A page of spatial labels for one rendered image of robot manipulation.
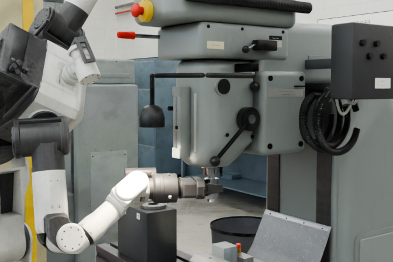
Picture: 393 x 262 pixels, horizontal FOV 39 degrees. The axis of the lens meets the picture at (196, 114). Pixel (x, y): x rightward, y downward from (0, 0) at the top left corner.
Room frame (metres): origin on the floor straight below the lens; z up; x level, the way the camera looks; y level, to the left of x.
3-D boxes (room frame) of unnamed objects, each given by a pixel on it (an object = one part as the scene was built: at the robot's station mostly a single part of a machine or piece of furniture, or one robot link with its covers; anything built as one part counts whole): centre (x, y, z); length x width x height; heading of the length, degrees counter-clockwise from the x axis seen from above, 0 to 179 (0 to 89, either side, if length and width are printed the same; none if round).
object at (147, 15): (1.56, 0.14, 1.76); 0.06 x 0.02 x 0.06; 35
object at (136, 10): (1.55, 0.16, 1.76); 0.04 x 0.03 x 0.04; 35
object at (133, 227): (1.97, 0.18, 1.04); 0.22 x 0.12 x 0.20; 35
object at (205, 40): (1.72, -0.08, 1.68); 0.34 x 0.24 x 0.10; 125
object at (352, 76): (1.59, -0.48, 1.62); 0.20 x 0.09 x 0.21; 125
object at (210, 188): (1.66, -0.05, 1.24); 0.06 x 0.02 x 0.03; 102
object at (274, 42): (1.62, -0.18, 1.66); 0.12 x 0.04 x 0.04; 125
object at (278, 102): (1.80, -0.21, 1.47); 0.24 x 0.19 x 0.26; 35
